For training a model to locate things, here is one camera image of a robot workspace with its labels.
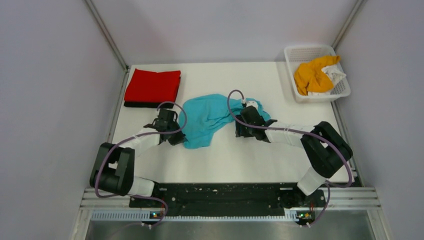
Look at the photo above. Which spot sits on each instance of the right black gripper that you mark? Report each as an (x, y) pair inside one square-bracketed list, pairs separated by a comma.
[(240, 131)]

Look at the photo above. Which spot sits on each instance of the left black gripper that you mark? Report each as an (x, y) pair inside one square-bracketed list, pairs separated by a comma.
[(179, 138)]

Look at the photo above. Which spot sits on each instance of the teal t shirt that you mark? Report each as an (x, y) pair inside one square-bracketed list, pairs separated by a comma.
[(205, 115)]

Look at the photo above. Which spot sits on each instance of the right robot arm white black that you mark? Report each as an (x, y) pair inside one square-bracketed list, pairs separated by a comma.
[(325, 149)]

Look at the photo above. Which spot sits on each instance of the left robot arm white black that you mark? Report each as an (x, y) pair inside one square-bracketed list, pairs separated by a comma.
[(114, 167)]

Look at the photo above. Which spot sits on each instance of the folded red t shirt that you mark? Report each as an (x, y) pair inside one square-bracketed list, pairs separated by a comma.
[(138, 73)]

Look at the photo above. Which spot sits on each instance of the orange t shirt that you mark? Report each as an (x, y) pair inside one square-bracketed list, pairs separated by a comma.
[(309, 78)]

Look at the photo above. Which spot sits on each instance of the white plastic basket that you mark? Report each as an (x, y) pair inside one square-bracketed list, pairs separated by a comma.
[(295, 55)]

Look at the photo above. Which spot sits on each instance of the white t shirt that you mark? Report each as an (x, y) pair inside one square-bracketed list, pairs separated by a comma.
[(334, 73)]

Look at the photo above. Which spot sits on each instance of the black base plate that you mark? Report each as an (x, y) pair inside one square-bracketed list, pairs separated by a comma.
[(229, 199)]

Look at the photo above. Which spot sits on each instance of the white cable duct strip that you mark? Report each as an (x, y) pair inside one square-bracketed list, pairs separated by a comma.
[(153, 216)]

